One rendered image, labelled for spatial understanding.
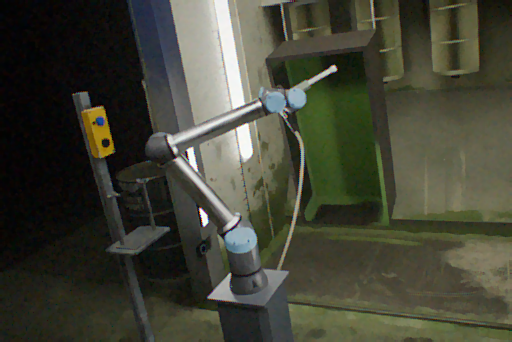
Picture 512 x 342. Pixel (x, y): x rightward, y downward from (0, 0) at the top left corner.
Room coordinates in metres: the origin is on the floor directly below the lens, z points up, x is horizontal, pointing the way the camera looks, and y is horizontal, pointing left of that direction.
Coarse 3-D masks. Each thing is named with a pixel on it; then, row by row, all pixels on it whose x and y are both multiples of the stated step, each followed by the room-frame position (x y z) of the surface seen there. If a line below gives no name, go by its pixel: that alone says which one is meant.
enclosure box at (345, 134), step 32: (352, 32) 2.92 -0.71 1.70; (288, 64) 3.17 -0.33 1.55; (320, 64) 3.08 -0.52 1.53; (352, 64) 2.99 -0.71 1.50; (320, 96) 3.14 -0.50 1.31; (352, 96) 3.04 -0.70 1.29; (384, 96) 2.93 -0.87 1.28; (288, 128) 3.03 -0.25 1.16; (320, 128) 3.20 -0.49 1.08; (352, 128) 3.10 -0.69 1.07; (384, 128) 2.85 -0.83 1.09; (288, 160) 2.97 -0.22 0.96; (320, 160) 3.27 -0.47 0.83; (352, 160) 3.16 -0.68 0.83; (384, 160) 2.78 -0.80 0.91; (320, 192) 3.34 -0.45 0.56; (352, 192) 3.23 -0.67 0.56; (384, 192) 2.74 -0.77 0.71; (352, 224) 2.90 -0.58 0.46; (384, 224) 2.80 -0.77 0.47
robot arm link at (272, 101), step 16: (272, 96) 2.03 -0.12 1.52; (240, 112) 2.04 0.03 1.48; (256, 112) 2.04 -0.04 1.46; (272, 112) 2.03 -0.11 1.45; (192, 128) 2.05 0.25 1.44; (208, 128) 2.03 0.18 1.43; (224, 128) 2.03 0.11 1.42; (160, 144) 2.01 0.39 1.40; (176, 144) 2.02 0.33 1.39; (192, 144) 2.03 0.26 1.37; (160, 160) 2.03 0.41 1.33
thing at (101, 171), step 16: (80, 96) 2.51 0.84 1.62; (80, 112) 2.53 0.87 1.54; (96, 160) 2.51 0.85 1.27; (96, 176) 2.52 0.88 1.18; (112, 224) 2.51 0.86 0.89; (128, 256) 2.53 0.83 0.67; (128, 272) 2.51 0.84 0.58; (128, 288) 2.52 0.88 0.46; (144, 320) 2.52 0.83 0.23; (144, 336) 2.51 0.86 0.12
